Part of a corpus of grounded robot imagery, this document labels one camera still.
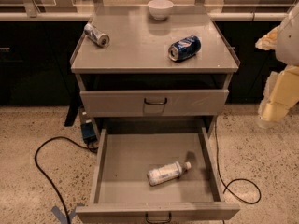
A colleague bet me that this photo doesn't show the dark base cabinets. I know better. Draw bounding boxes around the dark base cabinets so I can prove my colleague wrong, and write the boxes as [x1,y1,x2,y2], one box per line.
[0,21,285,105]

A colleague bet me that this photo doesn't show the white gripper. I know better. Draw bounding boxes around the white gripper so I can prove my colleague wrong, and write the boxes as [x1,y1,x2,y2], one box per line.
[255,26,299,129]

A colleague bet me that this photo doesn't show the blue power adapter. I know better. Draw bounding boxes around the blue power adapter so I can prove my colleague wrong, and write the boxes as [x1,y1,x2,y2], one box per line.
[80,122,97,144]

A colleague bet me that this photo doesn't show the grey drawer cabinet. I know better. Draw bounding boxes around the grey drawer cabinet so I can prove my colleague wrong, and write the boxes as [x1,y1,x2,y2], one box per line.
[71,6,238,132]

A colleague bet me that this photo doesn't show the black drawer handle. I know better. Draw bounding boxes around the black drawer handle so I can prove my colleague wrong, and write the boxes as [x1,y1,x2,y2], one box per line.
[144,98,168,105]
[145,213,172,224]

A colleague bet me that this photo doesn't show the black cable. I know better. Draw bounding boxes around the black cable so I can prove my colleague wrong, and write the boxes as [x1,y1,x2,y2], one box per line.
[34,135,99,224]
[214,121,263,205]

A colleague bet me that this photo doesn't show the blue soda can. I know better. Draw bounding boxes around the blue soda can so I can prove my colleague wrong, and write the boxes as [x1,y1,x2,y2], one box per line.
[168,35,201,62]

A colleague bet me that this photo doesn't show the open grey middle drawer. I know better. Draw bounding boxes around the open grey middle drawer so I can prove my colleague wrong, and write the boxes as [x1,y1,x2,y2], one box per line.
[76,128,240,224]

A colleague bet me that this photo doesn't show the black cable right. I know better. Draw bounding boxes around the black cable right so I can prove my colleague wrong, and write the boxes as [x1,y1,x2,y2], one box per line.
[214,121,263,205]

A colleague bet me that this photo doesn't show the silver soda can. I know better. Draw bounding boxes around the silver soda can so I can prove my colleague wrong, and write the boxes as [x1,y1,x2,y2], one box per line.
[84,23,110,48]

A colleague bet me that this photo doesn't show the black top drawer handle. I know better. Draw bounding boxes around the black top drawer handle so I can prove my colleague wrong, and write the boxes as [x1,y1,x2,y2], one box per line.
[144,98,168,105]

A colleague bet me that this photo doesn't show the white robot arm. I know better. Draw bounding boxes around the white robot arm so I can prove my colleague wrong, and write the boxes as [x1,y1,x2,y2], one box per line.
[255,3,299,128]

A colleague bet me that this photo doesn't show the black cable left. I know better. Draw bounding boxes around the black cable left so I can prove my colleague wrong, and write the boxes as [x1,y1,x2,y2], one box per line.
[34,135,99,224]

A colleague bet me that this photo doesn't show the black middle drawer handle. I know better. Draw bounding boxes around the black middle drawer handle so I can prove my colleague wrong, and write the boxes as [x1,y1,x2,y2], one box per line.
[145,213,172,224]

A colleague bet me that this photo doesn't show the white bowl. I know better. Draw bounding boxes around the white bowl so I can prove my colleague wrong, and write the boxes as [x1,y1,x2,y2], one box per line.
[148,0,174,21]

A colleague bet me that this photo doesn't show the blue white plastic bottle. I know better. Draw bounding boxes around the blue white plastic bottle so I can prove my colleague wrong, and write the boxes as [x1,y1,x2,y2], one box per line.
[147,161,192,186]

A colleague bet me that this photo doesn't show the grey top drawer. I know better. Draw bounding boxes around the grey top drawer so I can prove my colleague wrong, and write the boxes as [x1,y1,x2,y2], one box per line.
[80,90,229,117]

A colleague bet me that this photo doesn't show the blue tape cross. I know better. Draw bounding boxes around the blue tape cross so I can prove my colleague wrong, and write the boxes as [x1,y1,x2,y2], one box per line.
[51,206,77,224]

